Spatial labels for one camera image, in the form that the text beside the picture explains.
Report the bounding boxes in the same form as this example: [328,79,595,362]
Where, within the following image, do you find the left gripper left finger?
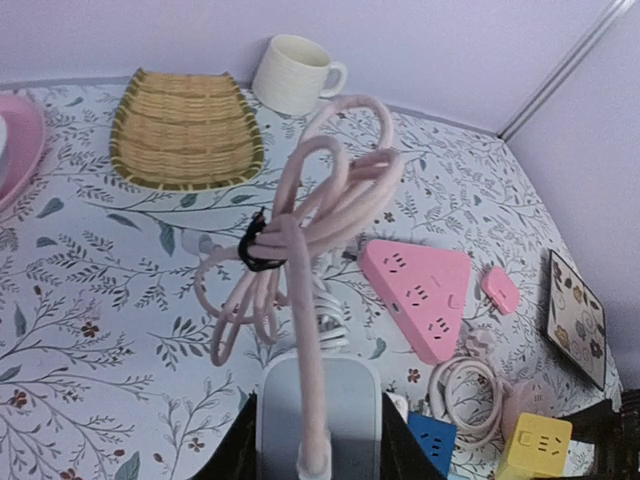
[192,393,257,480]

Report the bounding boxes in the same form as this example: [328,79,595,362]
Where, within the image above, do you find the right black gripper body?
[561,389,639,480]

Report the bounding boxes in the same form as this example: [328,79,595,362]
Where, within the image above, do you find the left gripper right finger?
[380,393,448,480]

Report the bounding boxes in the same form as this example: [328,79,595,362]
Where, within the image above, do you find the dark blue cube adapter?
[408,412,457,477]

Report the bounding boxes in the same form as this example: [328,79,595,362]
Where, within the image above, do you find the yellow cube adapter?
[495,412,573,480]

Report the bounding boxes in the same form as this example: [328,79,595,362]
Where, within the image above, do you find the white power strip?
[255,353,382,479]

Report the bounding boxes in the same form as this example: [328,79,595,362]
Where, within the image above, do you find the round pink socket hub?
[503,380,555,420]

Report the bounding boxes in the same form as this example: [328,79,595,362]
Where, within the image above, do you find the pink power strip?
[359,239,471,365]

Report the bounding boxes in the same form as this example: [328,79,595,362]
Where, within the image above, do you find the small pink plug adapter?
[481,267,520,315]

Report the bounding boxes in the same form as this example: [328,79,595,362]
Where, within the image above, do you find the white plug adapter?
[386,392,409,423]

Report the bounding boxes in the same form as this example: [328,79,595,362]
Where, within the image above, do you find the floral square tray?
[544,250,607,391]

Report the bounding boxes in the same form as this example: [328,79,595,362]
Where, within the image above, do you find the white charger with prongs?
[312,277,349,352]

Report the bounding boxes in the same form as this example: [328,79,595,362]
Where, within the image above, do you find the yellow bamboo tray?
[109,68,264,192]

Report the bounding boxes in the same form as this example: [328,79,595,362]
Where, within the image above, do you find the cream ceramic mug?
[251,34,348,116]

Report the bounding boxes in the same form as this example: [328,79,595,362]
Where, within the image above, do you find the pink plate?
[1,94,46,210]

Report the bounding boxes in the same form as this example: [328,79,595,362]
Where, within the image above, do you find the white cable plug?
[462,327,497,361]

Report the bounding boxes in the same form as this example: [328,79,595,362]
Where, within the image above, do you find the right aluminium corner post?
[497,0,637,142]

